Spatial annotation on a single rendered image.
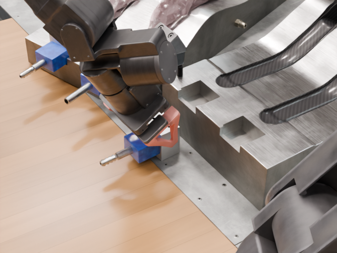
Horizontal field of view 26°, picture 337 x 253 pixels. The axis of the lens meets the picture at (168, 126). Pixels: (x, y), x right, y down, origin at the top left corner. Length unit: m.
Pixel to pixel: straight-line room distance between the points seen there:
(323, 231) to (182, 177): 0.58
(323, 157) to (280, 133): 0.48
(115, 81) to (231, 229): 0.27
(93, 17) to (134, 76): 0.09
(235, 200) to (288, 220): 0.50
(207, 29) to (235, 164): 0.33
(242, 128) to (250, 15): 0.38
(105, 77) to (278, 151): 0.27
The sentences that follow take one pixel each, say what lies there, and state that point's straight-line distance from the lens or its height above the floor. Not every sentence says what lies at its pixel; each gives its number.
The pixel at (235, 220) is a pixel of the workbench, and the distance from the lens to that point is 1.07.
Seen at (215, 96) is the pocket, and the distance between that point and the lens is 1.15.
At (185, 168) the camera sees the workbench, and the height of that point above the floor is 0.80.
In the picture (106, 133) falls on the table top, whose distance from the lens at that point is 1.21.
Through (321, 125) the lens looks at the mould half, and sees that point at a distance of 1.11.
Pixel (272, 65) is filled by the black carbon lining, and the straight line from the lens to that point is 1.23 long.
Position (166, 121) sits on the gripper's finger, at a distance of 1.05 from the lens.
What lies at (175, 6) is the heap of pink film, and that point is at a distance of 1.32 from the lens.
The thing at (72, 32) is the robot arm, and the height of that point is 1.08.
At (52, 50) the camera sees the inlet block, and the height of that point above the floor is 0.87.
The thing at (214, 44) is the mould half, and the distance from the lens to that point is 1.37.
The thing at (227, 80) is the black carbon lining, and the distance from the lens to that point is 1.18.
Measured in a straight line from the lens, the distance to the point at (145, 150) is 1.12.
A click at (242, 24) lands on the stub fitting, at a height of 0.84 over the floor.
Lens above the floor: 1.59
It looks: 40 degrees down
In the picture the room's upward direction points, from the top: straight up
